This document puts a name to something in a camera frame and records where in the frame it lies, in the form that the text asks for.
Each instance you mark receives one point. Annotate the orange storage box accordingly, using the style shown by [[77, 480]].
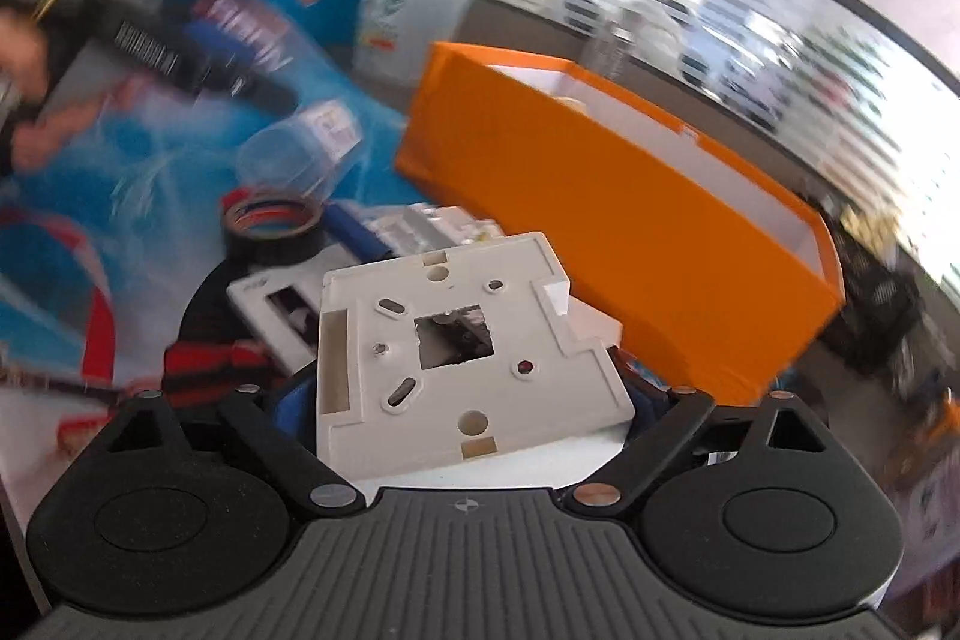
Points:
[[637, 235]]

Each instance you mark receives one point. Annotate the black tape roll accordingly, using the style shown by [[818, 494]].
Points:
[[274, 231]]

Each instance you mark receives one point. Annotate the silver white packet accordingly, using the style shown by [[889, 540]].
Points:
[[442, 227]]

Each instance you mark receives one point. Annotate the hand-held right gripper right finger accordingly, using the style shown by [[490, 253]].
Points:
[[664, 437]]

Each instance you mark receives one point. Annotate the black mesh basket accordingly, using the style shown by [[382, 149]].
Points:
[[874, 302]]

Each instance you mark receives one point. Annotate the white plastic switch box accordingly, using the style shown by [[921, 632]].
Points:
[[450, 400]]

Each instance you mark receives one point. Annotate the person's left hand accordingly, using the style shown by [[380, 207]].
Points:
[[16, 51]]

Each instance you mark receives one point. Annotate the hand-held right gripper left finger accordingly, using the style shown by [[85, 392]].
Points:
[[294, 413]]

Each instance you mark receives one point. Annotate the striped glass partition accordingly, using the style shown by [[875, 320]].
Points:
[[750, 33]]

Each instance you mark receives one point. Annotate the white switch faceplate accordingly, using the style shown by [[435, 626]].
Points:
[[266, 310]]

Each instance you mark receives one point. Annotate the white cup with green logo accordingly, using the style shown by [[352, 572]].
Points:
[[405, 3]]

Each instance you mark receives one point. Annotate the red and black striped object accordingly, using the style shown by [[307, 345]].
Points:
[[217, 370]]

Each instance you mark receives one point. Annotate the blue printed table cloth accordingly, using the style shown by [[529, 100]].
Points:
[[90, 250]]

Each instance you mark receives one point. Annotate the blue marker pen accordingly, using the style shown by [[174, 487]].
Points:
[[358, 233]]

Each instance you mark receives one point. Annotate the clear plastic jar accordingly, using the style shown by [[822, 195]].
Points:
[[300, 149]]

